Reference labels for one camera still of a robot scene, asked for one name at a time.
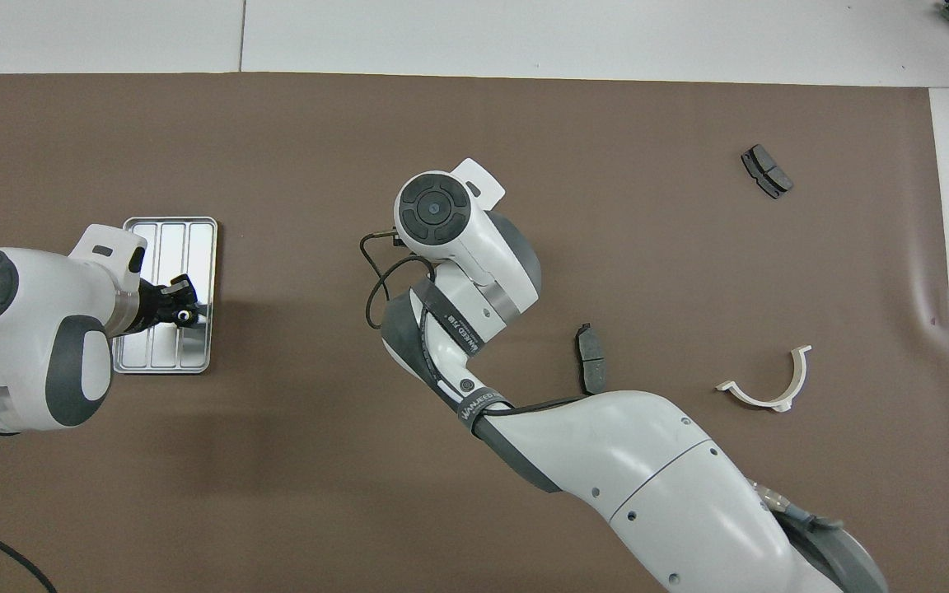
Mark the silver metal tray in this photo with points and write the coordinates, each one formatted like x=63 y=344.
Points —
x=190 y=346

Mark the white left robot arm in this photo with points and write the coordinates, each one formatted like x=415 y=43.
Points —
x=38 y=296

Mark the grooved dark grey brake pad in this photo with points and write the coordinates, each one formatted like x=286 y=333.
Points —
x=767 y=171

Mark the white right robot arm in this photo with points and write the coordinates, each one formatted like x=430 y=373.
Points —
x=647 y=478

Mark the black bearing gear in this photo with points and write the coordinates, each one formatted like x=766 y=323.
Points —
x=184 y=316

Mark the white curved plastic bracket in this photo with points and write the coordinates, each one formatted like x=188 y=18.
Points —
x=781 y=403

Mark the long dark grey brake pad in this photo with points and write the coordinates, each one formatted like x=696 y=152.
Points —
x=592 y=358

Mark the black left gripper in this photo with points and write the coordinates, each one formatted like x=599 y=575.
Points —
x=151 y=306

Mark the brown paper mat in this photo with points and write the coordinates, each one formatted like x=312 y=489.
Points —
x=277 y=494

